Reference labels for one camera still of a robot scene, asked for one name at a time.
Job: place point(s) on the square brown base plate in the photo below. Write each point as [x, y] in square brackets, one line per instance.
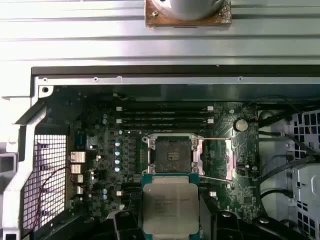
[155, 18]

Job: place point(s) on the metal socket cover frame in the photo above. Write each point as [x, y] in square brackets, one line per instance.
[230, 155]

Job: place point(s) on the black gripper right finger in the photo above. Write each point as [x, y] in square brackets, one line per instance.
[228, 227]

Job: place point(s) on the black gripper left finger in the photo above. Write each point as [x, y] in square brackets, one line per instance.
[126, 228]

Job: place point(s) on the green motherboard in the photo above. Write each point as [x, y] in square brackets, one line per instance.
[232, 200]

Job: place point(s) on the round silver coin battery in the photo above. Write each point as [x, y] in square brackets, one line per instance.
[241, 125]

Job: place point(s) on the silver disk bay cage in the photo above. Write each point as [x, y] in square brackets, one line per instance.
[303, 172]

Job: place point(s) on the RAM slot black clips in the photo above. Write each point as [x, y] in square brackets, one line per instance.
[162, 127]
[162, 115]

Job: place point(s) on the CPU socket metal frame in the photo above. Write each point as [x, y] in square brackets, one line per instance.
[172, 150]

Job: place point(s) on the silver CPU green edge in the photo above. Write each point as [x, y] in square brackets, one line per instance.
[170, 200]

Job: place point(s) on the RAM slot white clips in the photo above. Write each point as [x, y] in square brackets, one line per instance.
[162, 121]
[162, 109]

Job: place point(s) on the black open PC case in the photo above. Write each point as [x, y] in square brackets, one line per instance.
[150, 80]

